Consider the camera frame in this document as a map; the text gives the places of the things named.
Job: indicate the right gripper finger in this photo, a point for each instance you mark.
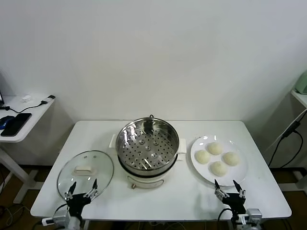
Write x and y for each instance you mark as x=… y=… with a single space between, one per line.
x=237 y=185
x=217 y=184

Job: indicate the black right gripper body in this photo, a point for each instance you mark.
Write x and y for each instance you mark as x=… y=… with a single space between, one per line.
x=235 y=203

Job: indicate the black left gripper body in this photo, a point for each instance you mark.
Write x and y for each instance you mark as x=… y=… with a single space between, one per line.
x=76 y=203

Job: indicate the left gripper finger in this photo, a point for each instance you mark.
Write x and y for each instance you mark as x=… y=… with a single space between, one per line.
x=72 y=188
x=95 y=184

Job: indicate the white steamed baozi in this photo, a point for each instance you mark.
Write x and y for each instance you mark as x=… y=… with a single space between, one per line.
x=231 y=158
x=214 y=148
x=218 y=168
x=203 y=157

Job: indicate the round glass pot lid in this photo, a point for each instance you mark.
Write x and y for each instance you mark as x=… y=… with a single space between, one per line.
x=72 y=165

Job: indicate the perforated steel steamer basket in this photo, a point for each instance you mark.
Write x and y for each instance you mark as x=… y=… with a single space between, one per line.
x=153 y=148

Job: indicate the round white plate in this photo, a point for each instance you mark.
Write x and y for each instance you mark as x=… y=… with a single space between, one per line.
x=206 y=177

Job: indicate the cream electric cooking pot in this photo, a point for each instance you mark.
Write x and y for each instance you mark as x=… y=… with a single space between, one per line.
x=144 y=180

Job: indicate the white side desk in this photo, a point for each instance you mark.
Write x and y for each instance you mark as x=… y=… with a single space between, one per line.
x=36 y=112

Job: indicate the black smartphone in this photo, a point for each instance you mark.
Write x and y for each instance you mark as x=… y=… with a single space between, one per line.
x=16 y=124

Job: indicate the blue computer mouse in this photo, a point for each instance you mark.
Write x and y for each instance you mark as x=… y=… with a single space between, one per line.
x=6 y=121

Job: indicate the small white plastic object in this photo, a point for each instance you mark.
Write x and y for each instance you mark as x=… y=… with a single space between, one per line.
x=27 y=98

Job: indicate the pale green appliance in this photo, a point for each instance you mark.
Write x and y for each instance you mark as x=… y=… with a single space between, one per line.
x=301 y=83

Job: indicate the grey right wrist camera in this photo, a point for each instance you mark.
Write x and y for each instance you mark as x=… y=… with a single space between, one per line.
x=253 y=214

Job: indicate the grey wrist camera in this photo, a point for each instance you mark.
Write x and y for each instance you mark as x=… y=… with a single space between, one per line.
x=253 y=214
x=61 y=219

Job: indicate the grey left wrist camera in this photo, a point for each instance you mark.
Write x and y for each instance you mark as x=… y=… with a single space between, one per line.
x=61 y=219

